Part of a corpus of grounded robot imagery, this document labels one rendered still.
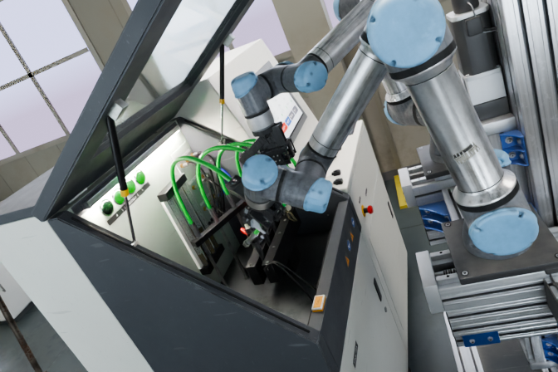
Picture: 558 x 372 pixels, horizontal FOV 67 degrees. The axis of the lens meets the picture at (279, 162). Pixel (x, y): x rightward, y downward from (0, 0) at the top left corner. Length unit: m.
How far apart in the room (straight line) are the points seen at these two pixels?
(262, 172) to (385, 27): 0.37
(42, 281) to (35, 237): 0.17
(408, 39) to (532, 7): 0.43
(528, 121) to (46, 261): 1.31
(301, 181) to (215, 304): 0.43
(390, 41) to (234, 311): 0.76
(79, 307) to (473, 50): 1.29
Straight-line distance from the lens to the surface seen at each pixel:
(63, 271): 1.36
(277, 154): 1.16
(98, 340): 1.52
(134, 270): 1.19
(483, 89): 1.19
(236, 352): 1.27
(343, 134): 0.94
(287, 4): 2.98
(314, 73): 1.05
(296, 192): 0.87
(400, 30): 0.70
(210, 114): 1.66
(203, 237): 1.51
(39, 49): 4.14
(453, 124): 0.78
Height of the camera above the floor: 1.75
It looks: 21 degrees down
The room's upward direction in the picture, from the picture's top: 23 degrees counter-clockwise
